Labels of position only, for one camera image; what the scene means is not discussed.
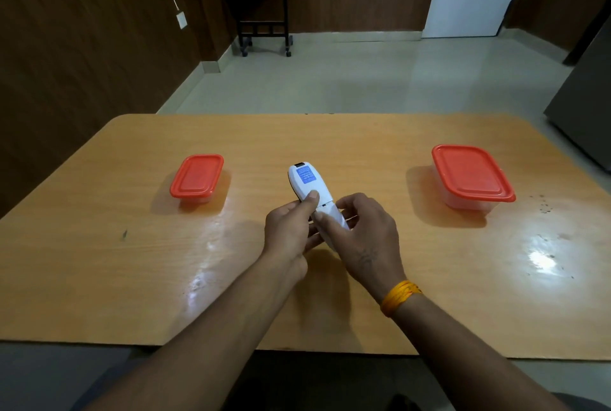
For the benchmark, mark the person's right hand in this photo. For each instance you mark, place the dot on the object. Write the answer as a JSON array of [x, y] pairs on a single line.
[[370, 239]]

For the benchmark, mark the person's left hand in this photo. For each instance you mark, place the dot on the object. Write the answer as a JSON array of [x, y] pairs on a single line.
[[284, 234]]

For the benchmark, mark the person's right thumb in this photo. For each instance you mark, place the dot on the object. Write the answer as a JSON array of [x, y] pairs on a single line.
[[332, 227]]

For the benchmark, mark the person's left thumb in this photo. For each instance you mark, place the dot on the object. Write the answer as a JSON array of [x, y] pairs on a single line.
[[311, 205]]

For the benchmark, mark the white remote control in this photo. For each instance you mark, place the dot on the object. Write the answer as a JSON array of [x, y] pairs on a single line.
[[312, 189]]

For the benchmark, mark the person's left forearm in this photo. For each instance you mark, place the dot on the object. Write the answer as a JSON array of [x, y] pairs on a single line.
[[200, 344]]

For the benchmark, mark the person's right forearm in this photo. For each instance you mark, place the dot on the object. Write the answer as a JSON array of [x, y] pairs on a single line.
[[472, 358]]

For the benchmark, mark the wooden table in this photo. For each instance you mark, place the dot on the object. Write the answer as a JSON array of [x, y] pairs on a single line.
[[305, 234]]

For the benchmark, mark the yellow thread wristband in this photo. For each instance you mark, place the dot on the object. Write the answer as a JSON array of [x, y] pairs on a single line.
[[399, 297]]

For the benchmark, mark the small red-lidded plastic container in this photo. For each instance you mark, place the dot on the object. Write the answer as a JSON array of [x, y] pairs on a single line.
[[197, 177]]

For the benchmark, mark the large red-lidded plastic container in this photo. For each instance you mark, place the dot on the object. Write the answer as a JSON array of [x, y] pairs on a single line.
[[471, 176]]

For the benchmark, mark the black wheeled side table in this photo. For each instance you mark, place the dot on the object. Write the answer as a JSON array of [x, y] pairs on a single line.
[[263, 5]]

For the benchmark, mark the grey cabinet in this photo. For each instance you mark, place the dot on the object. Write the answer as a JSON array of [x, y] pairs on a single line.
[[582, 100]]

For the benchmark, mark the white wall socket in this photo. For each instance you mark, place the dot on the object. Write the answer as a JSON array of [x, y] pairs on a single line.
[[182, 20]]

